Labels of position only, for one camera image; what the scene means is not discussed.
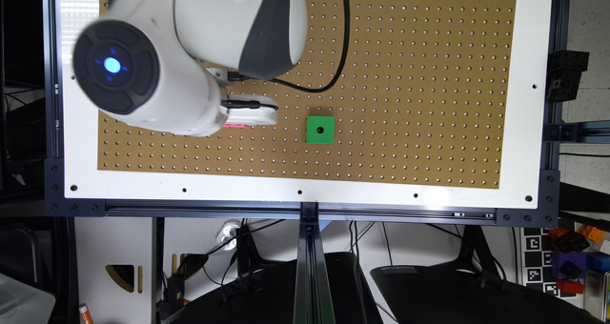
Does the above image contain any white cabinet panel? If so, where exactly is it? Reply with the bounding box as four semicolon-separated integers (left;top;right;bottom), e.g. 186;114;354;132
74;217;155;324

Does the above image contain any black office chair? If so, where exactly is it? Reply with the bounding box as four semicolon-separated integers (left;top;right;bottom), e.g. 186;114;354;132
175;227;382;324
371;226;599;324

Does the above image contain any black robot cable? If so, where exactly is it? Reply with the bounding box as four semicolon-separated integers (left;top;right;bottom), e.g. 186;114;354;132
227;0;352;94

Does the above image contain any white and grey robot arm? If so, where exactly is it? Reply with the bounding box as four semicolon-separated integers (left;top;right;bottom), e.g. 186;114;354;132
72;0;308;136

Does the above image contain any brown perforated pegboard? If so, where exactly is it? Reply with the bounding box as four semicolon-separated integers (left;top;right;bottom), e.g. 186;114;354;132
97;0;517;189

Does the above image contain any white table board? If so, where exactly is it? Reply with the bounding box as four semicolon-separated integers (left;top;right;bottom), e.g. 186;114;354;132
57;0;552;210

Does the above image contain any black and white marker sheet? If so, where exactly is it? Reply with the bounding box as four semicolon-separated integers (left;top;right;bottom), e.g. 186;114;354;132
519;228;560;297

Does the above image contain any pink toy block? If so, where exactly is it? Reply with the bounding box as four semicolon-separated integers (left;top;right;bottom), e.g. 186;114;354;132
223;124;250;129

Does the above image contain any pile of coloured blocks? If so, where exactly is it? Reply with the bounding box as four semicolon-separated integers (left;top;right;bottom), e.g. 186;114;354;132
548;225;609;295

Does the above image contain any black cube cluster on frame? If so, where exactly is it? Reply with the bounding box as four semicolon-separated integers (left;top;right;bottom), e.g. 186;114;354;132
545;50;590;102

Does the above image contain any green cube with hole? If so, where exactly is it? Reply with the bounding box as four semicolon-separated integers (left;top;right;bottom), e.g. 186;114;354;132
306;116;335;144

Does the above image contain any black office chair right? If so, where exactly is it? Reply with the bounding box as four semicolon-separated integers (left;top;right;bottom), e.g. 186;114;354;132
371;226;599;324

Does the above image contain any black office chair left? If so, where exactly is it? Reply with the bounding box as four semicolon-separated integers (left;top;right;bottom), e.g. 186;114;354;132
175;227;382;324

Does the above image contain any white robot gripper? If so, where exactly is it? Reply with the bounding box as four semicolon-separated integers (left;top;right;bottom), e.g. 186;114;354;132
221;94;278;126

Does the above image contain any dark aluminium table frame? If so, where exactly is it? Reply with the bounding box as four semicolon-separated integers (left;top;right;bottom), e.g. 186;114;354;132
41;0;610;324

